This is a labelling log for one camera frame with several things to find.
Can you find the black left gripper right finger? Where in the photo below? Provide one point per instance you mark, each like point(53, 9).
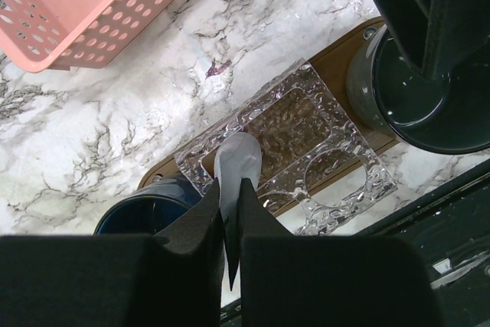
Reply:
point(289, 280)

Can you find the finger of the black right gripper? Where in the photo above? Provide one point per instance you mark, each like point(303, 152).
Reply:
point(435, 36)

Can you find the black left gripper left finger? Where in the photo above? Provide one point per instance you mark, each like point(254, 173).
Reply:
point(172, 278)

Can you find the dark blue mug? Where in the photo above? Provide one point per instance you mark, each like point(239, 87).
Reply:
point(150, 209)

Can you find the dark green mug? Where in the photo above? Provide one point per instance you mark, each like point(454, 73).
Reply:
point(448, 115)

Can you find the oval wooden tray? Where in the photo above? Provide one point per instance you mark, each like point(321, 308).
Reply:
point(332, 66)

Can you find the pink perforated plastic basket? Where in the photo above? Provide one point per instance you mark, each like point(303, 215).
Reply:
point(60, 34)

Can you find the black front mounting rail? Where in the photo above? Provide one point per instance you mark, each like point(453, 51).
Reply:
point(449, 230)

